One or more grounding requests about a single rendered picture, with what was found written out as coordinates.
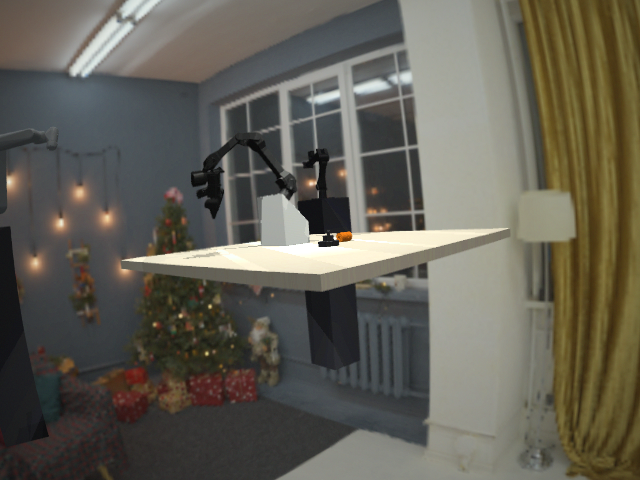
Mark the orange knob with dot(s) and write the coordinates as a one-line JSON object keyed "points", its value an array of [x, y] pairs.
{"points": [[344, 236]]}

